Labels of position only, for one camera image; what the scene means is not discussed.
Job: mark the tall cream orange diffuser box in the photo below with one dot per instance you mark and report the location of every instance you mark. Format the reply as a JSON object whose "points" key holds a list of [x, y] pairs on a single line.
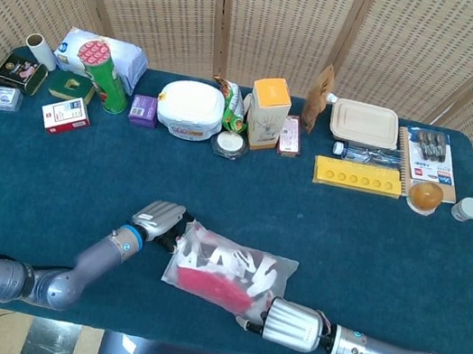
{"points": [[265, 118]]}

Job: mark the yellow mould tray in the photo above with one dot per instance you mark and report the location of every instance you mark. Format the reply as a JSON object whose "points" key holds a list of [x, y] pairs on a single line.
{"points": [[355, 177]]}

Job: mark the red white patterned garment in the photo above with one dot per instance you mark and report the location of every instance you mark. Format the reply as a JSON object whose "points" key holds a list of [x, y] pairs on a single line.
{"points": [[217, 288]]}

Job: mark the green snack packet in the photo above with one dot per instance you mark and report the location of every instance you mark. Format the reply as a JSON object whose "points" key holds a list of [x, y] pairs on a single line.
{"points": [[235, 108]]}

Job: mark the pink small box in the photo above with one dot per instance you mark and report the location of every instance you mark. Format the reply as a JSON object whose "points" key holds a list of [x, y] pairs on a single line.
{"points": [[291, 136]]}

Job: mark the frosted plastic zip bag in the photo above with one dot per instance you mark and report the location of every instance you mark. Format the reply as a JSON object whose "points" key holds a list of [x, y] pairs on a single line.
{"points": [[284, 272]]}

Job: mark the dark blue table cloth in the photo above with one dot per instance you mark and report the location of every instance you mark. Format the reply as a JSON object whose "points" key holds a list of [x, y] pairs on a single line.
{"points": [[79, 186]]}

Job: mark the red white carton box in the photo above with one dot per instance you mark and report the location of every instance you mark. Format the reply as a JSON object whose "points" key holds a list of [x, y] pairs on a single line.
{"points": [[66, 115]]}

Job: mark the kraft spiral notebook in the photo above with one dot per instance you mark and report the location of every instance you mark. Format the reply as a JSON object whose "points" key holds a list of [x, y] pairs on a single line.
{"points": [[448, 192]]}

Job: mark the purple small box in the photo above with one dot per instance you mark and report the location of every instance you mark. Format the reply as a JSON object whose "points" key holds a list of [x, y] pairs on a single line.
{"points": [[143, 110]]}

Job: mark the small white jar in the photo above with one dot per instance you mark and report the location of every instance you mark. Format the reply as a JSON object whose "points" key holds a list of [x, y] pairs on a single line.
{"points": [[466, 209]]}

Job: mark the beige lidded food container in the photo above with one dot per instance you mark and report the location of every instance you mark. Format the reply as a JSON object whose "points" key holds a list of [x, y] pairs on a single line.
{"points": [[365, 122]]}

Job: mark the brown spout pouch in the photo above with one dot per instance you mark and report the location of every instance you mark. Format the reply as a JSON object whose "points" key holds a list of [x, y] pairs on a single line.
{"points": [[315, 104]]}

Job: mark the dark green tin box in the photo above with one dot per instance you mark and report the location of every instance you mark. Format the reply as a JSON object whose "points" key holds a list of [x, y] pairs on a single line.
{"points": [[21, 72]]}

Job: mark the green yellow box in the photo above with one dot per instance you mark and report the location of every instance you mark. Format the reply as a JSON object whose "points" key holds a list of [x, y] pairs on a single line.
{"points": [[67, 85]]}

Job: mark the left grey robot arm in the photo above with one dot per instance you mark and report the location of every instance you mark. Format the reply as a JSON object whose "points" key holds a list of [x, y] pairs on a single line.
{"points": [[103, 254]]}

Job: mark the binder clips card pack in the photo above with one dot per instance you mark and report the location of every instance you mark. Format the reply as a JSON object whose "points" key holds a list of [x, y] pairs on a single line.
{"points": [[426, 169]]}

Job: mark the clear blue plastic box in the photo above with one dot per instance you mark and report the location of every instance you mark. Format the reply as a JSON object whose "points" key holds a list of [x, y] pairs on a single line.
{"points": [[0, 98]]}

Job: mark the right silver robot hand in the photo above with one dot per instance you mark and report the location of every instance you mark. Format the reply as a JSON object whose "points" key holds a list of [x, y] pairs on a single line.
{"points": [[292, 326]]}

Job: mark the white wet wipe tub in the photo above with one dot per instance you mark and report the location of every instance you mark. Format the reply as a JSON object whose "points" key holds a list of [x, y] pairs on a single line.
{"points": [[189, 104]]}

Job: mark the white blue tissue pack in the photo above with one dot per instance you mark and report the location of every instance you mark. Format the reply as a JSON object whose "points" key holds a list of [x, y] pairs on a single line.
{"points": [[133, 62]]}

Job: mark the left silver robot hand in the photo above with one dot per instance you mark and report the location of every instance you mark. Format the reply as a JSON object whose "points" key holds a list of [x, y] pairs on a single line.
{"points": [[158, 216]]}

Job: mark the small lidded patterned bowl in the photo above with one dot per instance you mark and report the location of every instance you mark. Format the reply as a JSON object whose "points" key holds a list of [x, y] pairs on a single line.
{"points": [[230, 141]]}

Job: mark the orange jelly cup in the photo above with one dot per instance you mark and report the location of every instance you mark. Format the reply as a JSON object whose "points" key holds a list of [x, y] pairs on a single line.
{"points": [[425, 196]]}

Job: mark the green chips can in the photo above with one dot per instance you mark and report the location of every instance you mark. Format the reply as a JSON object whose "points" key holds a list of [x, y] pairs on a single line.
{"points": [[110, 86]]}

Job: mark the clear plastic water bottle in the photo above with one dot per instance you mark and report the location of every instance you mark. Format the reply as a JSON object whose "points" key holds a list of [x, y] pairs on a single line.
{"points": [[369, 154]]}

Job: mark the white paper roll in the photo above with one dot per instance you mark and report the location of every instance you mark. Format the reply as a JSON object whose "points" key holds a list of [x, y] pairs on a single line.
{"points": [[40, 53]]}

